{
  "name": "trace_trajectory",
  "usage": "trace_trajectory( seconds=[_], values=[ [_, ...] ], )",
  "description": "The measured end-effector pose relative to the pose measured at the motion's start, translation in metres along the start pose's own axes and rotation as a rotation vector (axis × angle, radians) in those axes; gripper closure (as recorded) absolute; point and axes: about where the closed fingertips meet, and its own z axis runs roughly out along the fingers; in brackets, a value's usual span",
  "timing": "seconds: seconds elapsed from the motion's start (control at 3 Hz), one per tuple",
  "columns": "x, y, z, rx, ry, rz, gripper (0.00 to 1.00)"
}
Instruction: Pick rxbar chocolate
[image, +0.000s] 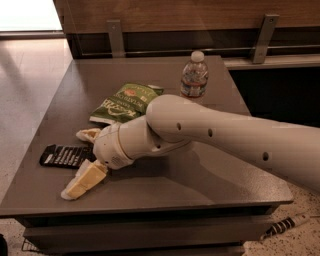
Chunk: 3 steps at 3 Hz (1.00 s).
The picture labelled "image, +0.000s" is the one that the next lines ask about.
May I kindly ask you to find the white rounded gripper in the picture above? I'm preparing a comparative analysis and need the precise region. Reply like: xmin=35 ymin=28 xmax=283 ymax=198
xmin=61 ymin=123 xmax=133 ymax=200

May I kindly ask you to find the black rxbar chocolate wrapper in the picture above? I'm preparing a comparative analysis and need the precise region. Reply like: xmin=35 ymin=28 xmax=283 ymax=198
xmin=39 ymin=144 xmax=96 ymax=169

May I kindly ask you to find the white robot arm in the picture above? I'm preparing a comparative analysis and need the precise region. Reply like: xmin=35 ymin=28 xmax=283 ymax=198
xmin=61 ymin=95 xmax=320 ymax=200

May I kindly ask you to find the green potato chips bag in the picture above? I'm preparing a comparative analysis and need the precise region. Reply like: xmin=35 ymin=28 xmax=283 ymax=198
xmin=89 ymin=83 xmax=164 ymax=125

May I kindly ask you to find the clear plastic water bottle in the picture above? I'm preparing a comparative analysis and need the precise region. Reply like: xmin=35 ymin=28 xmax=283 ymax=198
xmin=180 ymin=51 xmax=209 ymax=99

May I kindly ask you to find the grey low table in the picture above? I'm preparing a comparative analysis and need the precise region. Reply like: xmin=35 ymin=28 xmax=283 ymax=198
xmin=1 ymin=57 xmax=293 ymax=256

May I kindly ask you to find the wooden bench backrest panel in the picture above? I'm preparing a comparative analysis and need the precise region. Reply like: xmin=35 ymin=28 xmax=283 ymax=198
xmin=53 ymin=0 xmax=320 ymax=60

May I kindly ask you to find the black white striped tool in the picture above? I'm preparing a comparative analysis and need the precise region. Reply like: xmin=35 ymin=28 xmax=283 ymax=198
xmin=260 ymin=214 xmax=310 ymax=240

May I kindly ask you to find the left metal bracket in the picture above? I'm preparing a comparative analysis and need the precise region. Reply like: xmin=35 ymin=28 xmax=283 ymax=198
xmin=107 ymin=19 xmax=126 ymax=58

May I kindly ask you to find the metal bracket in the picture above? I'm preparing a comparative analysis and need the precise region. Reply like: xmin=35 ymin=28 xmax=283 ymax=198
xmin=251 ymin=14 xmax=279 ymax=64
xmin=107 ymin=19 xmax=126 ymax=58

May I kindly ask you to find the right metal bracket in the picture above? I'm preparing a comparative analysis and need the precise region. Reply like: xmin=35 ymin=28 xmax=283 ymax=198
xmin=251 ymin=14 xmax=279 ymax=64

